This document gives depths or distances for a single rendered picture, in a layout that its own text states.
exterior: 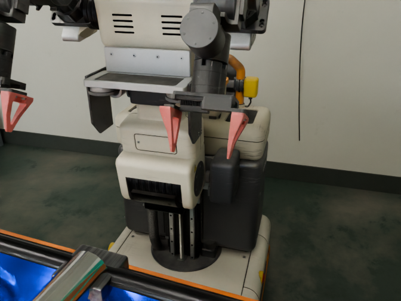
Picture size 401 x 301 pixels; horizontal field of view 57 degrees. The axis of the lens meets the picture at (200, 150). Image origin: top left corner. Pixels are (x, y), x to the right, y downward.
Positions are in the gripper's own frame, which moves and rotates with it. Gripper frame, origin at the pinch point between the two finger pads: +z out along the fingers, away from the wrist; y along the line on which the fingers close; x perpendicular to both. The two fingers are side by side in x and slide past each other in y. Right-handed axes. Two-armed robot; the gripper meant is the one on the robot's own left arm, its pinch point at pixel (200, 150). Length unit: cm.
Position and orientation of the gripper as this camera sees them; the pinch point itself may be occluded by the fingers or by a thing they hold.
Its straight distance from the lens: 62.1
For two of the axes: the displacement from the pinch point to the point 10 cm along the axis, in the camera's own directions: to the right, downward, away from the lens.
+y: 9.6, 1.1, -2.4
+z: -1.2, 9.9, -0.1
